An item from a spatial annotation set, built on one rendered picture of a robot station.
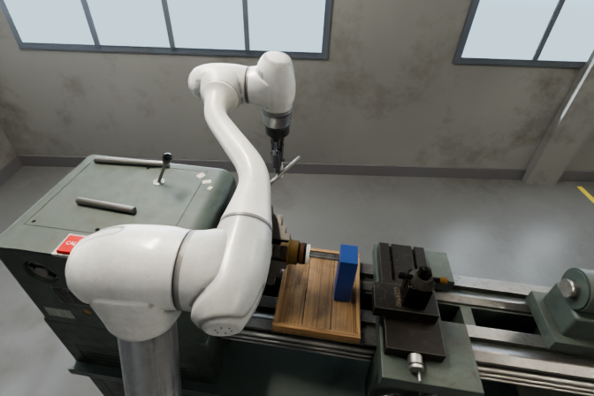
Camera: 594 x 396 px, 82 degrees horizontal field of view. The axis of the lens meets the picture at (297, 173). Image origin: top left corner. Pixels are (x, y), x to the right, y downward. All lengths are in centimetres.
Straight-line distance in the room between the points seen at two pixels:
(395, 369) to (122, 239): 91
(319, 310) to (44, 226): 93
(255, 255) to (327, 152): 270
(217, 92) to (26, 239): 70
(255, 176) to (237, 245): 17
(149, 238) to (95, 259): 8
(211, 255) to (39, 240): 75
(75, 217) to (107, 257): 66
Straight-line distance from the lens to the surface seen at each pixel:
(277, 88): 92
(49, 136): 385
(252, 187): 66
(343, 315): 133
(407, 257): 143
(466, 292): 159
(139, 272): 58
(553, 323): 157
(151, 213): 117
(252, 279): 55
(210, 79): 94
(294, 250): 118
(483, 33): 306
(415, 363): 121
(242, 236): 57
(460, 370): 131
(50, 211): 132
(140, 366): 72
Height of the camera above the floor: 202
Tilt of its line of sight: 37 degrees down
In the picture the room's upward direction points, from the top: 2 degrees clockwise
